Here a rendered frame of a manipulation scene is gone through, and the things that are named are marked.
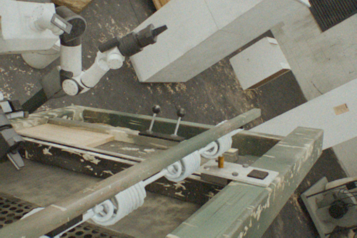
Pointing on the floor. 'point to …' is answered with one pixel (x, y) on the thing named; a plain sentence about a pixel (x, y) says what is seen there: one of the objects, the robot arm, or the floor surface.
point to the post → (35, 102)
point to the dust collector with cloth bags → (332, 204)
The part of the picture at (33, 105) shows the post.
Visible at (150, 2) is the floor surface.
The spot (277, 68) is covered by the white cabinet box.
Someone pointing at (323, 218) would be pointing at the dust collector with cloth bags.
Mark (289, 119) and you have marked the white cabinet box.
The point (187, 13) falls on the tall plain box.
